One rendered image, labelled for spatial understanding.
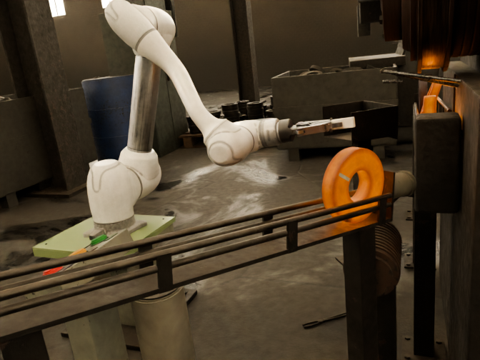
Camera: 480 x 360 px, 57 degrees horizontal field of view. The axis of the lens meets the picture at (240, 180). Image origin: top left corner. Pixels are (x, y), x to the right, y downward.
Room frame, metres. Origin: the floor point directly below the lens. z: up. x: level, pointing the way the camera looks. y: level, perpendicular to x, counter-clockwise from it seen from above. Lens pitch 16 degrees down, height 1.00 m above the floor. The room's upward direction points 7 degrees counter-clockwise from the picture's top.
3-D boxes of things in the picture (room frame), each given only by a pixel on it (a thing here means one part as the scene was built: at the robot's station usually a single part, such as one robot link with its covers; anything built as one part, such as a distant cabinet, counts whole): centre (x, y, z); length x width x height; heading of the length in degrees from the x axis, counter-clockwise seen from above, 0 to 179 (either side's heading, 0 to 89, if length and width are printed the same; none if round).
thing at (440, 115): (1.03, -0.49, 0.68); 0.11 x 0.08 x 0.24; 68
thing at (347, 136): (1.83, -0.53, 0.36); 0.26 x 0.20 x 0.72; 13
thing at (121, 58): (4.97, 0.87, 0.75); 0.70 x 0.48 x 1.50; 158
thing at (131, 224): (1.59, 0.51, 0.41); 0.22 x 0.18 x 0.06; 154
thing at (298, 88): (4.05, -0.97, 0.39); 1.03 x 0.83 x 0.79; 72
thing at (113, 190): (1.62, 0.50, 0.54); 0.18 x 0.16 x 0.22; 160
